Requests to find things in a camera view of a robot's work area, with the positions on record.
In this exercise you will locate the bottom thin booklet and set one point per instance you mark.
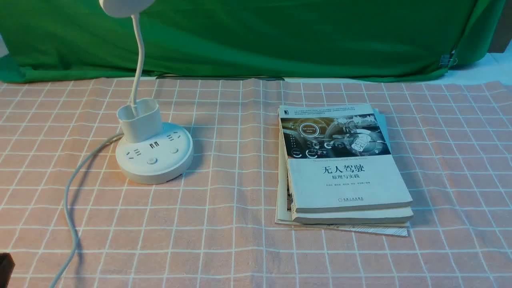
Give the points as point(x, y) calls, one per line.
point(283, 215)

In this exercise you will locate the middle white book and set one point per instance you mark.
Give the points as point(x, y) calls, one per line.
point(360, 217)

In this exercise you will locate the metal binder clip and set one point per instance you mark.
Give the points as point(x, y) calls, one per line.
point(448, 60)

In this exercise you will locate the dark object at corner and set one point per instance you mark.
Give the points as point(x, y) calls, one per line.
point(7, 265)

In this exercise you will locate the green backdrop cloth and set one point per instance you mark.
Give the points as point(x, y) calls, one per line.
point(369, 40)

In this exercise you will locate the pink checkered tablecloth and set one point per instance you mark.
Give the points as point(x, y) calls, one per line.
point(214, 226)

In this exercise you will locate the white desk lamp with sockets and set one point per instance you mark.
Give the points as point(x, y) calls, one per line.
point(150, 151)

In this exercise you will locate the top white paperback book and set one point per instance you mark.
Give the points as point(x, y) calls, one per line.
point(344, 176)

